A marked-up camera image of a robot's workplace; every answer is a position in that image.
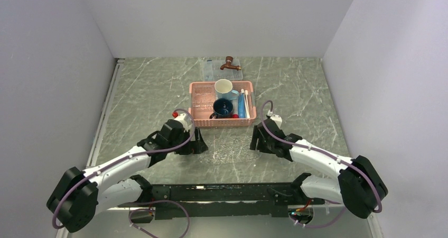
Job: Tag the pink plastic basket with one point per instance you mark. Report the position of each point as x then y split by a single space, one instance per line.
201 117

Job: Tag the dark blue mug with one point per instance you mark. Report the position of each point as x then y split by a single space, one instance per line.
222 108

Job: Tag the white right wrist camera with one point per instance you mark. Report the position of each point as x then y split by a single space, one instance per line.
276 119

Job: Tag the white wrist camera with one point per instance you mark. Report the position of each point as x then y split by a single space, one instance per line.
184 119
276 119

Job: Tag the copper faucet tap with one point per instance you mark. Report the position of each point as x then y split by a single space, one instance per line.
228 64

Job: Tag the clear plastic box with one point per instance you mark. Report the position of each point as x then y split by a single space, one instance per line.
211 71

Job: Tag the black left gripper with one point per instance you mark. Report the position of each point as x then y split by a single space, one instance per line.
195 147

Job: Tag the aluminium side rail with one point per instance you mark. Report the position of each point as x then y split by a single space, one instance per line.
105 114

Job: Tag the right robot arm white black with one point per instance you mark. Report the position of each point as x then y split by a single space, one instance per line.
353 183

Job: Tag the clear textured acrylic tray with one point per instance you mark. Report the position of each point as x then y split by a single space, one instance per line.
202 97

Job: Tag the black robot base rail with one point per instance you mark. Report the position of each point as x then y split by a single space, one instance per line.
219 200

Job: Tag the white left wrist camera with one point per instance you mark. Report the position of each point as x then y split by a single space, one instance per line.
184 119

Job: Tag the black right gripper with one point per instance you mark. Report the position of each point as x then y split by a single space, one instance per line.
257 134

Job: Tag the light blue white mug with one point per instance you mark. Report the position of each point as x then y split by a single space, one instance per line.
224 89

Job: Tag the blue toothpaste tube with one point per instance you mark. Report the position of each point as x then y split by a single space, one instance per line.
241 106

